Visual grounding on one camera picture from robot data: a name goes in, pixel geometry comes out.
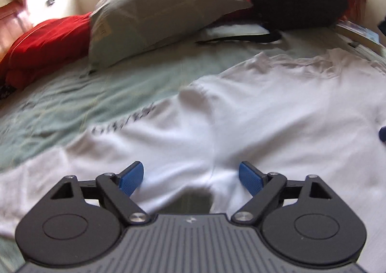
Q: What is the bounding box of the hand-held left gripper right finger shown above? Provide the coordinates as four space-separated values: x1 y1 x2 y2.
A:
231 161 331 226

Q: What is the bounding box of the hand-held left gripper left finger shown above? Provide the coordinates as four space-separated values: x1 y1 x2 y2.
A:
51 160 151 226

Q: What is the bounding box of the white printed t-shirt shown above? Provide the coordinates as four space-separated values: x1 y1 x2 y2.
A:
0 48 386 233

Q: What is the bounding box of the green checked bed blanket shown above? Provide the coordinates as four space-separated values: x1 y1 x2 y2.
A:
0 26 386 273

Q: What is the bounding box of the paperback book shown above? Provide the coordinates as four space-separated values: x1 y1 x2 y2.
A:
335 19 383 49

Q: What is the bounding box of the white folded cloth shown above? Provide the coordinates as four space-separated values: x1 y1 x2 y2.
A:
204 20 269 40

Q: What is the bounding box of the dark patterned cloth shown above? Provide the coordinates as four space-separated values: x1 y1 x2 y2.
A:
0 82 16 101

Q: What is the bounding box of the red quilt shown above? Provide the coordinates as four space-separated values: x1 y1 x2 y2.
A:
0 0 357 90

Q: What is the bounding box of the grey-green pillow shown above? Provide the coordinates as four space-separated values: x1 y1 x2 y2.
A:
88 0 254 74

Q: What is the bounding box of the wooden headboard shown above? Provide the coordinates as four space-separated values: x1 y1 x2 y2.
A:
0 1 31 52

